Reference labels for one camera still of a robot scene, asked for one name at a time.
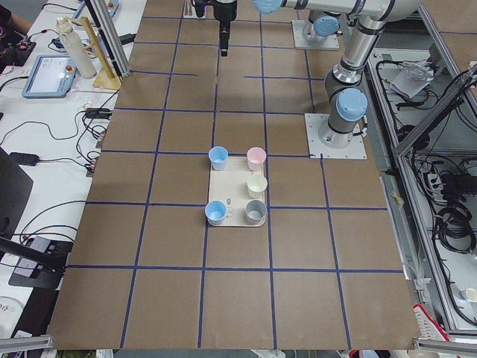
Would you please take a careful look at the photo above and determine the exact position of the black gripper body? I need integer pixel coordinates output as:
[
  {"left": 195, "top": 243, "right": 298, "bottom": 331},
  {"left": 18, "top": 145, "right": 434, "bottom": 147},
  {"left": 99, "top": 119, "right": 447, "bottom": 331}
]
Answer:
[{"left": 212, "top": 0, "right": 236, "bottom": 22}]

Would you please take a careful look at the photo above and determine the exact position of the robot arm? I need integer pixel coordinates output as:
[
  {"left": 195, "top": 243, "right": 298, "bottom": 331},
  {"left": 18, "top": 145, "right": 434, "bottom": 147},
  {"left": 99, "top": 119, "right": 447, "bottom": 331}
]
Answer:
[
  {"left": 253, "top": 1, "right": 421, "bottom": 148},
  {"left": 302, "top": 10, "right": 340, "bottom": 44}
]

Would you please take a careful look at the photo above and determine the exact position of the blue cup near pink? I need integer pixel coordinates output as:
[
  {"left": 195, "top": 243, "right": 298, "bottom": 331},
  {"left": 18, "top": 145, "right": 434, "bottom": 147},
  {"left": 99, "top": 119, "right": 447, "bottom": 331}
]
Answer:
[{"left": 208, "top": 145, "right": 229, "bottom": 171}]

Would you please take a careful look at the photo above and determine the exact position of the pink plastic cup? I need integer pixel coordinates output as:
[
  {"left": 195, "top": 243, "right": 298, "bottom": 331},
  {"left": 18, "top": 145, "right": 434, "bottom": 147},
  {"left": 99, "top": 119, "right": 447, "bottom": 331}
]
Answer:
[{"left": 247, "top": 147, "right": 267, "bottom": 172}]

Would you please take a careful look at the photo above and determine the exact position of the cream plastic cup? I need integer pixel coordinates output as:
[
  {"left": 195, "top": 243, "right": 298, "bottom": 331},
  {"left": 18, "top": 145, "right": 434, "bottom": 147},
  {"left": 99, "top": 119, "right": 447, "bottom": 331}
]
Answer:
[{"left": 247, "top": 174, "right": 268, "bottom": 199}]

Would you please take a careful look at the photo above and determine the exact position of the blue cup near grey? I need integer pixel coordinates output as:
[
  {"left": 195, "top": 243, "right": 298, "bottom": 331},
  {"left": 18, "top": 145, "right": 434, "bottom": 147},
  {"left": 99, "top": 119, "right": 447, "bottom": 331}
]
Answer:
[{"left": 205, "top": 201, "right": 227, "bottom": 226}]

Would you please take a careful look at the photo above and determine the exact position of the grey plastic cup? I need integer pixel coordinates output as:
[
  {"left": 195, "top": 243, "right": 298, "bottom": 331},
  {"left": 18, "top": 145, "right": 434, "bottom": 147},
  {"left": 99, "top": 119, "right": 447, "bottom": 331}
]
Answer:
[{"left": 245, "top": 200, "right": 267, "bottom": 224}]

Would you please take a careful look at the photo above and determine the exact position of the wooden mug tree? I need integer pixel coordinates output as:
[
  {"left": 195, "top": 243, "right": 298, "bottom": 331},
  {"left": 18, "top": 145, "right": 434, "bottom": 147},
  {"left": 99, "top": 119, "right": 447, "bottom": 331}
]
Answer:
[{"left": 70, "top": 16, "right": 121, "bottom": 90}]

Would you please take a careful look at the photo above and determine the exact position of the white water bottle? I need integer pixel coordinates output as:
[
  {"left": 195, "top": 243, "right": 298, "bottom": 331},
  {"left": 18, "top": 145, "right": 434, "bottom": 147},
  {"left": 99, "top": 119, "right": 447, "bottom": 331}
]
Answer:
[{"left": 56, "top": 16, "right": 96, "bottom": 78}]

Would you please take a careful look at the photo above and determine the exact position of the beige serving tray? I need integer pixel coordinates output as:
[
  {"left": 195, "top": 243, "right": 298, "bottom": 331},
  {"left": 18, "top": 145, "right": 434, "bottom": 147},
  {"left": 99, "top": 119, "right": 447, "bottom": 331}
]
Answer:
[{"left": 208, "top": 157, "right": 265, "bottom": 227}]

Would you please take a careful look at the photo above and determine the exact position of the blue teach pendant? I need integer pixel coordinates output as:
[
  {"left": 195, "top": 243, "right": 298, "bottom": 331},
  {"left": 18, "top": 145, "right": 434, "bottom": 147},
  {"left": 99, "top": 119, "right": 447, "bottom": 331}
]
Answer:
[{"left": 22, "top": 55, "right": 77, "bottom": 98}]

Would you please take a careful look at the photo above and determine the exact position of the black power adapter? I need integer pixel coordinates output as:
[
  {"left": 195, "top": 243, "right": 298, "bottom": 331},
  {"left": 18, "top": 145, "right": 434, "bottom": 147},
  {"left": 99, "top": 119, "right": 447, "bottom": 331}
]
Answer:
[{"left": 9, "top": 152, "right": 40, "bottom": 166}]

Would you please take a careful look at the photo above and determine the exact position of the black monitor stand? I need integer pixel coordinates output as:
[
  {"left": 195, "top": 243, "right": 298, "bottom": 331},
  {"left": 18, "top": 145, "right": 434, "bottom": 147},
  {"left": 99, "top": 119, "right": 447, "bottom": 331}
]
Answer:
[{"left": 1, "top": 151, "right": 73, "bottom": 289}]

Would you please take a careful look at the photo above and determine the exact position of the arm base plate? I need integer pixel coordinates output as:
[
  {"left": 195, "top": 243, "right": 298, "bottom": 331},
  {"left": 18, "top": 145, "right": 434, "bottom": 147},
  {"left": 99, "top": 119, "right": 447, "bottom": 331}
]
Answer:
[
  {"left": 291, "top": 20, "right": 340, "bottom": 51},
  {"left": 304, "top": 113, "right": 367, "bottom": 160}
]

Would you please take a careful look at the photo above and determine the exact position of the aluminium frame post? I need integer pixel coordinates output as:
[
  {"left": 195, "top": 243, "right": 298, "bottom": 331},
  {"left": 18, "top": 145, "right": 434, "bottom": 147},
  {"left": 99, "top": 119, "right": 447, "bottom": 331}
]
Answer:
[{"left": 85, "top": 0, "right": 130, "bottom": 78}]

